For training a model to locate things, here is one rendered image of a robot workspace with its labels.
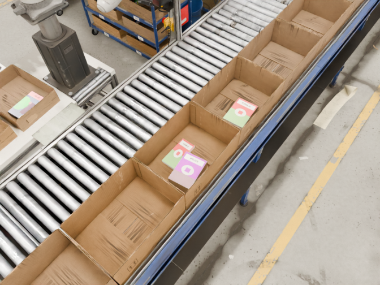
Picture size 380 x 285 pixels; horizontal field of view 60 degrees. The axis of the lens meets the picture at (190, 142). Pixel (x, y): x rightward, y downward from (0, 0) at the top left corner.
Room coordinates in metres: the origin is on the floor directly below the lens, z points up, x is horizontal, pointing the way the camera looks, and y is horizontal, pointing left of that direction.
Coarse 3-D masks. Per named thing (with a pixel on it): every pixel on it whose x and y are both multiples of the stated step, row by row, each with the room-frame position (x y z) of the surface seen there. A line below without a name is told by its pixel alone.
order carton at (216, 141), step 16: (192, 112) 1.01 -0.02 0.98; (208, 112) 0.96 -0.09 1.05; (160, 128) 0.87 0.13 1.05; (176, 128) 0.95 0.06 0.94; (192, 128) 0.98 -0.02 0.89; (208, 128) 0.95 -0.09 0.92; (224, 128) 0.89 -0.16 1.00; (144, 144) 0.79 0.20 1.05; (160, 144) 0.86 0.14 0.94; (176, 144) 0.89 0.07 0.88; (208, 144) 0.88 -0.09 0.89; (224, 144) 0.88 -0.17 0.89; (144, 160) 0.77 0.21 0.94; (160, 160) 0.80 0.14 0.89; (208, 160) 0.79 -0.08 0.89; (224, 160) 0.76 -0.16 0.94; (160, 176) 0.63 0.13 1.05; (208, 176) 0.66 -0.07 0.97; (192, 192) 0.58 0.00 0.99
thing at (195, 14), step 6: (192, 0) 3.06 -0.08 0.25; (198, 0) 3.01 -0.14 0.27; (192, 6) 3.05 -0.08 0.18; (198, 6) 3.00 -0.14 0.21; (192, 12) 3.04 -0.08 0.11; (198, 12) 2.83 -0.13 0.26; (192, 18) 2.79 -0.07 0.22; (198, 18) 2.85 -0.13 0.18; (186, 24) 2.79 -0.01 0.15; (192, 24) 2.80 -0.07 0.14
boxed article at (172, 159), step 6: (180, 144) 0.88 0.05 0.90; (186, 144) 0.88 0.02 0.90; (192, 144) 0.88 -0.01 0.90; (174, 150) 0.84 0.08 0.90; (180, 150) 0.84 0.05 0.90; (186, 150) 0.84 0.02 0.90; (168, 156) 0.81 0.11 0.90; (174, 156) 0.81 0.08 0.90; (180, 156) 0.81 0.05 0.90; (168, 162) 0.78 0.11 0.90; (174, 162) 0.78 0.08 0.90; (174, 168) 0.75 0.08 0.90
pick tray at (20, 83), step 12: (0, 72) 1.48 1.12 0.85; (12, 72) 1.53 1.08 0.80; (24, 72) 1.48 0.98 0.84; (0, 84) 1.45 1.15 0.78; (12, 84) 1.46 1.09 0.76; (24, 84) 1.46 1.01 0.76; (36, 84) 1.44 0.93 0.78; (0, 96) 1.37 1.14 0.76; (12, 96) 1.37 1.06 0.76; (24, 96) 1.36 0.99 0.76; (48, 96) 1.28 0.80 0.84; (0, 108) 1.28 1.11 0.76; (36, 108) 1.21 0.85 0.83; (48, 108) 1.25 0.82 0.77; (12, 120) 1.12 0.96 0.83; (24, 120) 1.13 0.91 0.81; (36, 120) 1.18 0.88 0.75
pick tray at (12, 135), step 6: (0, 120) 1.13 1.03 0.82; (0, 126) 1.14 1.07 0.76; (6, 126) 1.11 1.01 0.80; (0, 132) 1.10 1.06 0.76; (6, 132) 1.05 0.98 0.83; (12, 132) 1.07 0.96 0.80; (0, 138) 1.01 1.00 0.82; (6, 138) 1.03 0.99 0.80; (12, 138) 1.05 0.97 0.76; (0, 144) 1.00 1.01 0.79; (6, 144) 1.02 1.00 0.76; (0, 150) 0.98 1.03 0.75
